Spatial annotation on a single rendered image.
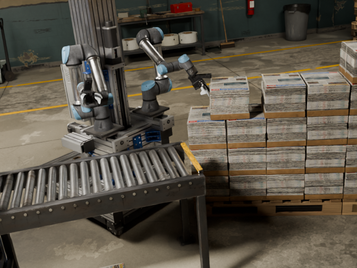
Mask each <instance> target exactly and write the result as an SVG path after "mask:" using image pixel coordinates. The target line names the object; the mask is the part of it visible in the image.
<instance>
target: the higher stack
mask: <svg viewBox="0 0 357 268"><path fill-rule="evenodd" d="M341 44H342V45H341V49H340V50H341V53H340V64H339V65H340V66H341V67H342V68H343V69H344V70H345V72H347V73H348V74H349V75H350V76H351V77H353V78H355V77H357V40H353V41H342V43H341ZM339 73H340V74H341V75H342V77H344V79H345V80H346V81H347V82H348V83H349V84H350V95H349V102H348V107H349V109H357V83H351V82H350V81H349V80H348V79H347V78H346V77H345V76H344V75H343V74H342V73H341V72H339ZM347 129H348V136H347V138H348V139H357V115H349V114H348V123H347ZM344 166H345V167H346V168H347V167H357V144H351V145H348V144H346V156H345V165H344ZM343 179H344V180H343V194H357V172H343ZM342 215H357V199H342Z"/></svg>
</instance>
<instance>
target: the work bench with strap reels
mask: <svg viewBox="0 0 357 268"><path fill-rule="evenodd" d="M170 8H171V10H170V11H165V12H163V13H166V14H164V15H163V14H162V15H157V14H147V18H139V16H140V14H137V15H129V17H126V18H123V19H122V20H119V19H121V18H118V17H117V22H118V30H119V35H120V43H121V51H122V59H123V62H125V60H124V55H131V54H140V53H145V51H144V50H143V49H141V48H140V47H139V46H138V44H137V41H136V38H125V39H122V35H121V27H120V26H121V25H126V24H135V23H144V22H146V19H147V22H153V21H163V20H171V19H180V18H190V17H193V31H186V32H180V33H179V34H175V33H170V34H165V35H164V40H163V41H162V44H161V50H162V51H164V50H169V49H177V48H185V47H193V46H194V50H195V51H197V50H198V49H197V46H201V45H202V56H204V55H206V54H205V38H204V28H203V13H204V11H202V10H200V11H195V8H192V3H191V2H186V3H185V2H180V3H178V4H171V5H170ZM196 16H200V24H201V41H200V40H198V35H197V32H196Z"/></svg>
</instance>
